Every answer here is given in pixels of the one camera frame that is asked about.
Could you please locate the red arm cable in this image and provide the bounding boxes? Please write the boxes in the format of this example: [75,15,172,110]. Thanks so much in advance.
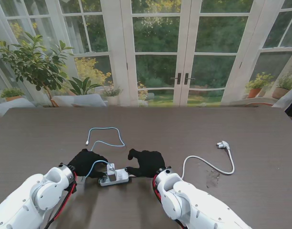
[44,171,77,229]
[152,175,185,229]

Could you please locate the white power strip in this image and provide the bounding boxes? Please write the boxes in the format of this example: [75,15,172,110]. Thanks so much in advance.
[97,168,131,187]

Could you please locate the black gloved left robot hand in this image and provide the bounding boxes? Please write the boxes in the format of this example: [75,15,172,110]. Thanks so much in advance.
[67,149,109,179]

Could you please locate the light blue USB cable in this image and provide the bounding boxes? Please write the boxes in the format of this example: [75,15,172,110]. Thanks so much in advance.
[85,127,126,178]

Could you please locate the white power cord with plug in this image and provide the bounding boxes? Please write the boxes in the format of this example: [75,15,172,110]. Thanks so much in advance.
[130,141,235,179]

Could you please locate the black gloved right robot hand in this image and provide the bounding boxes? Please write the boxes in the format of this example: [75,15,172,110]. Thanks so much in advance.
[125,148,167,179]

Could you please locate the grey charger adapter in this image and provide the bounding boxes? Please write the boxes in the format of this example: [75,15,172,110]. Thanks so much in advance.
[106,163,117,177]

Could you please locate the printed garden window backdrop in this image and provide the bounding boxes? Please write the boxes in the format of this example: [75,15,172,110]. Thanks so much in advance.
[0,0,292,127]

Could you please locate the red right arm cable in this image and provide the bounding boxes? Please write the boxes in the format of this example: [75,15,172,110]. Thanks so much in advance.
[152,175,185,229]

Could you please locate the red left arm cable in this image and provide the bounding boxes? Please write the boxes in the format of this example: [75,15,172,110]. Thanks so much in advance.
[44,171,77,229]

